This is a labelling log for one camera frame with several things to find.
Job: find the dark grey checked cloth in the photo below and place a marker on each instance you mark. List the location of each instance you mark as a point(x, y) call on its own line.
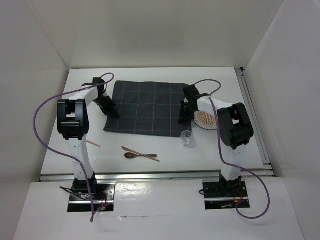
point(148, 108)

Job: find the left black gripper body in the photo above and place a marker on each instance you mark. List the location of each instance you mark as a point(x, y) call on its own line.
point(105, 104)

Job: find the dark wooden spoon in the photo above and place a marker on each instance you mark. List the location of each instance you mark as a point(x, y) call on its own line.
point(130, 155)

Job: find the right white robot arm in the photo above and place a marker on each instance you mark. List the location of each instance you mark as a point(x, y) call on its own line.
point(234, 130)

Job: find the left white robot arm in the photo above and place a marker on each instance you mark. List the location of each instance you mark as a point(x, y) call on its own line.
point(73, 124)

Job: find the right aluminium rail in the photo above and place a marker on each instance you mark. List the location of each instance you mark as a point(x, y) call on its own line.
point(267, 165)

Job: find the clear plastic cup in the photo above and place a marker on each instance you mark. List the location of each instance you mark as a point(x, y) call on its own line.
point(187, 139)

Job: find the copper knife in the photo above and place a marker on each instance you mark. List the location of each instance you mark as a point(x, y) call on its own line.
point(135, 152)

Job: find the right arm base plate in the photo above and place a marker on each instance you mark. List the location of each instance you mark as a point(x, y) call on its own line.
point(215, 199)

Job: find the front aluminium rail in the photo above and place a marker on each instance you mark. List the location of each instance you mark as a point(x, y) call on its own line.
point(188, 175)

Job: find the aluminium rail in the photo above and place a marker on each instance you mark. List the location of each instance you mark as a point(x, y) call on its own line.
point(188, 175)
point(267, 165)

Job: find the patterned glass plate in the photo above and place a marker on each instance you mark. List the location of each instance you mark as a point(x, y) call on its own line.
point(205, 121)

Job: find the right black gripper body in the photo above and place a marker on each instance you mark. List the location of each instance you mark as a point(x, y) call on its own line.
point(186, 111)

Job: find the copper fork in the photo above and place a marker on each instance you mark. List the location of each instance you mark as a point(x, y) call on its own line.
point(92, 143)

